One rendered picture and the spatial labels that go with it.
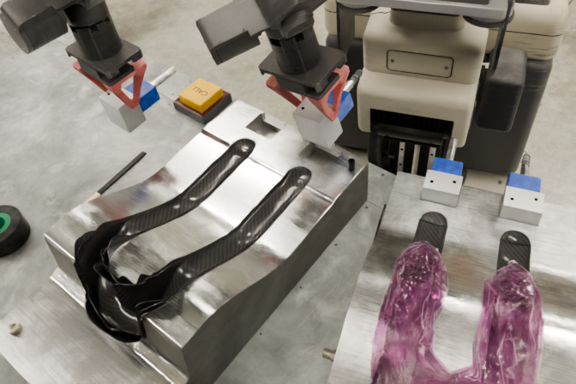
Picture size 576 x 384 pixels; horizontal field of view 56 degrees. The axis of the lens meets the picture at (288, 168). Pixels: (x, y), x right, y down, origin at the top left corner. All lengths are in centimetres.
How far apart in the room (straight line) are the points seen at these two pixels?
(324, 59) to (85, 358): 47
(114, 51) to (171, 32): 200
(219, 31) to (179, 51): 206
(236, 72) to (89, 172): 153
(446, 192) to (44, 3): 57
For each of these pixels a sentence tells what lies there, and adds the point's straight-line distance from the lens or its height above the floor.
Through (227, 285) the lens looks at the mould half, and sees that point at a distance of 66.
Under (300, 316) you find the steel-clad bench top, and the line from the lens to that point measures 76.
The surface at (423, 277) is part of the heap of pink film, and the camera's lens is 67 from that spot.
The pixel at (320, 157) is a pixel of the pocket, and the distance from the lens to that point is 85.
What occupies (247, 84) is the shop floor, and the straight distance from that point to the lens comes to 238.
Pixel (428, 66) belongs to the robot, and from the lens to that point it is 106.
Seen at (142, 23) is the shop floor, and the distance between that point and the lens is 294.
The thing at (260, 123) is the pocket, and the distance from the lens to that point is 90.
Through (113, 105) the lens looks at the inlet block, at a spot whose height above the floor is 96.
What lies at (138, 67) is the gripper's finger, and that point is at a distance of 83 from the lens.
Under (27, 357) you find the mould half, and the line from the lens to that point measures 78.
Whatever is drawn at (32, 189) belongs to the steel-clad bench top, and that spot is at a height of 80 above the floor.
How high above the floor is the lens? 148
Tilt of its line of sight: 48 degrees down
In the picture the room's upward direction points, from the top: 7 degrees counter-clockwise
